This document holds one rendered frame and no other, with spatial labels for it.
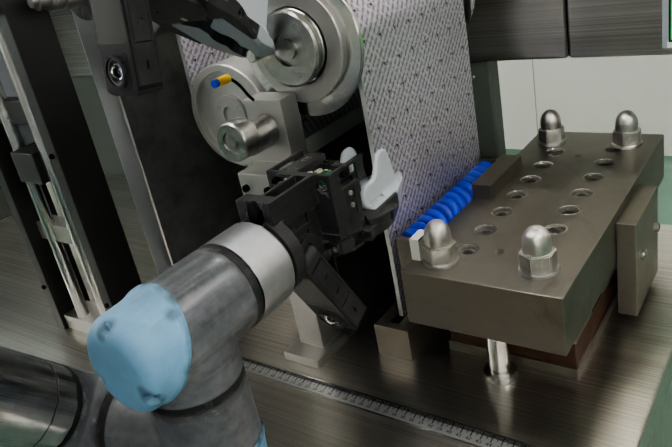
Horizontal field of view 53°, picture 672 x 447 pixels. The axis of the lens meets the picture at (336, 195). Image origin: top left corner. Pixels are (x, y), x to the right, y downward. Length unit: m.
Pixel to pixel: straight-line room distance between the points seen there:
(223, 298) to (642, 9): 0.60
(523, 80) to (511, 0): 2.63
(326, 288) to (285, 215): 0.08
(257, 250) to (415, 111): 0.30
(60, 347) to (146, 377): 0.54
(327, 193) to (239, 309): 0.14
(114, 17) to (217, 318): 0.24
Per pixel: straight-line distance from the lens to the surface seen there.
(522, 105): 3.58
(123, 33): 0.55
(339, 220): 0.58
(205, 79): 0.79
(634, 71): 3.38
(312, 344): 0.80
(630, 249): 0.76
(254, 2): 0.63
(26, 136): 0.93
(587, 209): 0.76
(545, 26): 0.91
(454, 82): 0.83
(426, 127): 0.77
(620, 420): 0.69
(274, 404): 0.75
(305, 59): 0.66
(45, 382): 0.55
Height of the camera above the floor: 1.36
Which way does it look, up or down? 22 degrees down
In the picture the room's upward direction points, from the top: 11 degrees counter-clockwise
